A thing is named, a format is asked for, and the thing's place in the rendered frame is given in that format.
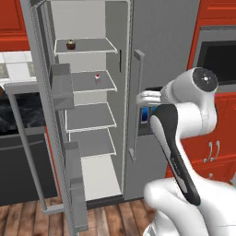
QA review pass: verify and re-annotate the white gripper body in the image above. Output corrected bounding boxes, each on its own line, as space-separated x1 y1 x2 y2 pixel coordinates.
136 90 162 108

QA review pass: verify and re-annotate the fridge water dispenser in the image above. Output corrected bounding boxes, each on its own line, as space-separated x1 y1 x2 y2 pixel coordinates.
136 88 163 137

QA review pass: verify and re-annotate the grey closed fridge door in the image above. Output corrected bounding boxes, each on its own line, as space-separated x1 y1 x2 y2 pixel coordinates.
123 0 201 201

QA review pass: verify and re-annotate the grey fridge shelf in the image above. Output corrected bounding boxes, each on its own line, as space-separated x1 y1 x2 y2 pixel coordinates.
70 69 118 94
65 101 118 134
53 37 119 56
68 126 117 159

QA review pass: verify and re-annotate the chocolate cupcake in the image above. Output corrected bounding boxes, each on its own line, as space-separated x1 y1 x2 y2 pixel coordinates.
65 39 77 51

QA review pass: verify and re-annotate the grey open fridge door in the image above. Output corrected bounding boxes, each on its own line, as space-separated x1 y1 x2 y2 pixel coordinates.
19 0 90 235

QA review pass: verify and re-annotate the grey fridge body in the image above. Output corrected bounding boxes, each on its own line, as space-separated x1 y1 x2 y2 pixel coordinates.
45 0 134 210

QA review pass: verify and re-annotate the small grey door bin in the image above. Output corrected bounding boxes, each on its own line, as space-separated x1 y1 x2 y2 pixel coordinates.
49 63 75 111

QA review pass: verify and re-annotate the red cupboard run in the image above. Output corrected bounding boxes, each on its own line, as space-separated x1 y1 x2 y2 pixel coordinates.
165 0 236 185

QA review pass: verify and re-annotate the tall grey door bin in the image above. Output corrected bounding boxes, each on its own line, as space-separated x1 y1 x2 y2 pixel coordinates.
64 140 89 233

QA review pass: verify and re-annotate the black dishwasher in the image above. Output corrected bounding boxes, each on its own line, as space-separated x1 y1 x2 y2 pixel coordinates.
0 91 60 207

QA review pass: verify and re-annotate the grey closed door handle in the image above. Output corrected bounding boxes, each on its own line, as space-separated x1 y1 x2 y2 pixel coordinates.
128 49 146 161

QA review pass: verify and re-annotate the silver cupboard handle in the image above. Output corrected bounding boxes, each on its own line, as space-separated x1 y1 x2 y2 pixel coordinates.
210 140 221 162
203 141 214 163

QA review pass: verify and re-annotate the grey open door handle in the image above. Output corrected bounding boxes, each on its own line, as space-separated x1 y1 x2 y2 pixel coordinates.
3 82 65 216

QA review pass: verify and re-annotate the red wall cupboard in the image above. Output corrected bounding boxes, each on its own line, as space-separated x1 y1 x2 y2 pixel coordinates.
0 0 30 52

